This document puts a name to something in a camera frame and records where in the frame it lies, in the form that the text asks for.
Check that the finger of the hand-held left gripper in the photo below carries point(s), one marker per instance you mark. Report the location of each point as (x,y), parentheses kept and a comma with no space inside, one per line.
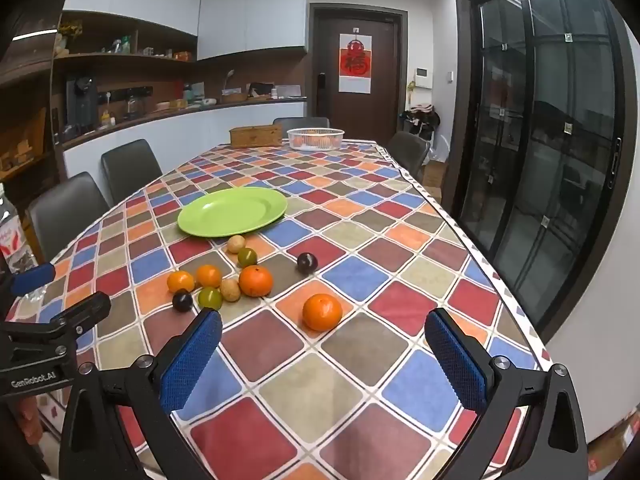
(32,278)
(85,310)

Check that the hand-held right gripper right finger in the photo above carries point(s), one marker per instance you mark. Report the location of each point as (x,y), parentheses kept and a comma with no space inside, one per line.
(457,360)

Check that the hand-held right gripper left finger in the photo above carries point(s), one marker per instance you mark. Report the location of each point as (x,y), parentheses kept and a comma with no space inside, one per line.
(192,360)

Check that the dark purple plum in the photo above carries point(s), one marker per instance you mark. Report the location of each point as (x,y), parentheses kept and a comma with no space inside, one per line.
(183,300)
(307,262)

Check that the green round fruit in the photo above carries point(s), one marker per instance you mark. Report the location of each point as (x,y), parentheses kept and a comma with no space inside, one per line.
(247,257)
(210,298)

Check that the small orange tangerine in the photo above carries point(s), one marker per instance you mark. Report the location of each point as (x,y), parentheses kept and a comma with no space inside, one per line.
(209,276)
(180,281)

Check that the tan round fruit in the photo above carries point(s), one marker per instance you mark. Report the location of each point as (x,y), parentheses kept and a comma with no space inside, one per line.
(236,244)
(230,290)

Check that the medium orange tangerine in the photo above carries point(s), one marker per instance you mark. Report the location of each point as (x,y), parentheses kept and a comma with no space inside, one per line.
(256,280)

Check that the large orange tangerine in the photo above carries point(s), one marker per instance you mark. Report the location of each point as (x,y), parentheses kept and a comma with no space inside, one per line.
(322,312)

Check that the green plate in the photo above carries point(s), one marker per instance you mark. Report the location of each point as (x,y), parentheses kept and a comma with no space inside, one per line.
(232,211)

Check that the clear plastic bottle red label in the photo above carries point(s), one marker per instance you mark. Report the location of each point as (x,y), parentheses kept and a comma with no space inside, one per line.
(11,240)

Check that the grey dining chair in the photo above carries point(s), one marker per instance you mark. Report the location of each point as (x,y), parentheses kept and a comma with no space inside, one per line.
(301,122)
(409,152)
(65,210)
(131,167)

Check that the colourful checkered tablecloth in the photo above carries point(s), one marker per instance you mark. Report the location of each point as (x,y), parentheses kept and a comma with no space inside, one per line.
(310,385)

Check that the wooden bookshelf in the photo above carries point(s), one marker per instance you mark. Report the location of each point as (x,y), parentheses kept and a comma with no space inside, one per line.
(25,135)

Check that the small yellow bottle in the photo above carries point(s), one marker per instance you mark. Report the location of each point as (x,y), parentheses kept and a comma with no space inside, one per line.
(106,116)

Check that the black water dispenser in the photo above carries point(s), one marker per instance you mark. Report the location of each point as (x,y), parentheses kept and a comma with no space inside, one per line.
(81,102)

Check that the cardboard box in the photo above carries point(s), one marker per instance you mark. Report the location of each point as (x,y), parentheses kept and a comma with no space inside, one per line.
(432,177)

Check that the glass blender jar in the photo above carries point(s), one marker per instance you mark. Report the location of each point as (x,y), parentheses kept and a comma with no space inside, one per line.
(133,105)

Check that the white counter cabinet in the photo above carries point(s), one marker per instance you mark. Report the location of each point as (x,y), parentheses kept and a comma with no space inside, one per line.
(200,125)

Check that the black framed glass sliding door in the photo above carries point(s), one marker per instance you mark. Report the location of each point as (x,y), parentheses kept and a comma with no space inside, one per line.
(550,160)

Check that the wooden box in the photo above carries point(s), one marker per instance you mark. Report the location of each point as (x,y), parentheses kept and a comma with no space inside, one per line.
(255,136)

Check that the teal bottle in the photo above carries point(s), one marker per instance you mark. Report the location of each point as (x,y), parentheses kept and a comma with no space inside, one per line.
(187,92)

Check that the dark bag heap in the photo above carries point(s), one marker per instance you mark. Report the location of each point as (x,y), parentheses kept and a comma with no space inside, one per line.
(420,119)

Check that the white plastic basket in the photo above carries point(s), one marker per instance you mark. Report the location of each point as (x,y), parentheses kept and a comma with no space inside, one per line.
(316,141)

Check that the yellow flowers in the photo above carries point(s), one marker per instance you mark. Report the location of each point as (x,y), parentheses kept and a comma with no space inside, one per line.
(70,29)

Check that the dark brown door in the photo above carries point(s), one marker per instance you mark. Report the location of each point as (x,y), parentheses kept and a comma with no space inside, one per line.
(385,110)

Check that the woven basket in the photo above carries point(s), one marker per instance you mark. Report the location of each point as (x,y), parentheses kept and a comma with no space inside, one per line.
(235,96)

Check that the orange box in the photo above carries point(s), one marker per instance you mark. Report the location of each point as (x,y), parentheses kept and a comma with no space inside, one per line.
(182,55)

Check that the small white lamp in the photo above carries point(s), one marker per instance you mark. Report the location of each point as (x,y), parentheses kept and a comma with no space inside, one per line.
(229,77)

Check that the black bag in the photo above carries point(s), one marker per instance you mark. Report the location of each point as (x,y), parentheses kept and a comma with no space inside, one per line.
(260,89)

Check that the white paper sheet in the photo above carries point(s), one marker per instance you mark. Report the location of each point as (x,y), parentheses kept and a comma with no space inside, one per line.
(289,91)

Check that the red and white door poster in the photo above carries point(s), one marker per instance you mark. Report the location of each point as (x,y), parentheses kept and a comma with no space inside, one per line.
(355,62)

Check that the black wall socket strip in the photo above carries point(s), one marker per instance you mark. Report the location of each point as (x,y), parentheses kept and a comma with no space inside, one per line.
(125,94)

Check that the wooden wall shelf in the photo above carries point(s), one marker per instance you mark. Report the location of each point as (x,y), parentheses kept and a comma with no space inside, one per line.
(125,57)

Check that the white wall intercom panel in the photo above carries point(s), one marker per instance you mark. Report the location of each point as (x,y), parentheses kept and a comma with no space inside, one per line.
(423,77)

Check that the white wall cabinets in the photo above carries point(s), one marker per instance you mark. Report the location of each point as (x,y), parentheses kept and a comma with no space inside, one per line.
(250,15)

